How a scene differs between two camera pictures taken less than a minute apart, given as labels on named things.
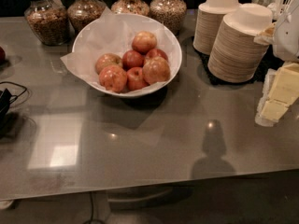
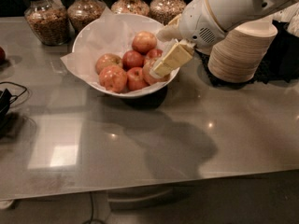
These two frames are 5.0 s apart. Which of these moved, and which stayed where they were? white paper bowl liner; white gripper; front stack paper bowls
Moved: white gripper
Stayed: white paper bowl liner; front stack paper bowls
